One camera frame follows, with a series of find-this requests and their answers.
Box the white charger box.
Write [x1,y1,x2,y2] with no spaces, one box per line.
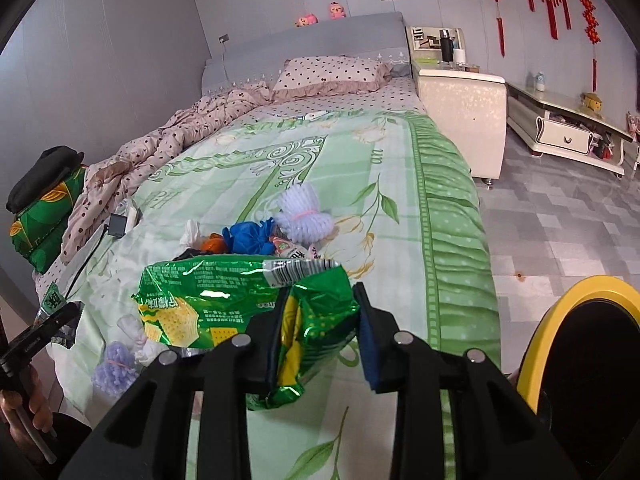
[125,204,141,234]

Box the white bedside cabinet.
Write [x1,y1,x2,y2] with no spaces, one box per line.
[406,26,506,185]

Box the black cloth on cushion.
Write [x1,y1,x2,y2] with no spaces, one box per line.
[6,145,85,214]

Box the grey bed headboard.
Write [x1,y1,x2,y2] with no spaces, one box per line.
[201,12,411,96]

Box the black cable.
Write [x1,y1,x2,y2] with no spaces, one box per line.
[62,228,109,302]

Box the yellow rimmed trash bin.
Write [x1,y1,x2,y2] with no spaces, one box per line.
[516,275,639,479]

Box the pink plush toy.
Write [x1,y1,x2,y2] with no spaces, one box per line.
[295,13,318,27]
[329,1,346,20]

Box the black thermos bottle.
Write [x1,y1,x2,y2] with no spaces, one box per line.
[439,29,454,63]

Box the yellow toy on table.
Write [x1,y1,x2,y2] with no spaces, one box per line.
[582,92,602,114]

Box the pink polka dot pillow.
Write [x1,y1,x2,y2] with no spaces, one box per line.
[272,55,390,103]

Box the small white tissue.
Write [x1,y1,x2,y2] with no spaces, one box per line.
[179,219,204,249]

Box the black power adapter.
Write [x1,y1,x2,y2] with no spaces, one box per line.
[107,214,131,238]

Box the black plastic bag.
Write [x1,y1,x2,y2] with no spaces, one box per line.
[174,248,208,261]

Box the right red knot decoration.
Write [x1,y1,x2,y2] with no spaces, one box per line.
[579,0,601,92]

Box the white foam net ball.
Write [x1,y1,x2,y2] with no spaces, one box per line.
[273,182,334,246]

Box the left pink plush toy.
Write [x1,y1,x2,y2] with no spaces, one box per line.
[295,13,318,27]

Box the orange peel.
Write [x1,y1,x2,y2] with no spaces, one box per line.
[200,233,229,255]

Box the right pink plush toy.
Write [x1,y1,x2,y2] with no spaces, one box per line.
[329,1,346,20]

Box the pink snack wrapper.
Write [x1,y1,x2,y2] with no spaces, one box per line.
[271,236,320,259]

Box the person's left hand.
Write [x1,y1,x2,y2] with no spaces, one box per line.
[1,365,53,462]

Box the small white bottle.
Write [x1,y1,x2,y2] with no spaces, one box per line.
[534,72,546,92]

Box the purple foam net ball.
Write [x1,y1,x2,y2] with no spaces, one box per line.
[92,341,139,399]

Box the green snack bag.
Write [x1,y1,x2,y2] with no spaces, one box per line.
[132,255,359,410]

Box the blue rubber glove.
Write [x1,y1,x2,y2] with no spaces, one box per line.
[222,218,274,256]

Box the green patterned cushion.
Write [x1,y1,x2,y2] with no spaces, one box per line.
[9,165,87,274]

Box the green floral bedspread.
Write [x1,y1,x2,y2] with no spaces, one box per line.
[53,110,500,479]

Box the white coffee table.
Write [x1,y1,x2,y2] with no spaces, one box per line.
[506,84,632,178]

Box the pink polka dot duvet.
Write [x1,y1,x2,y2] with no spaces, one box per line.
[60,81,271,264]

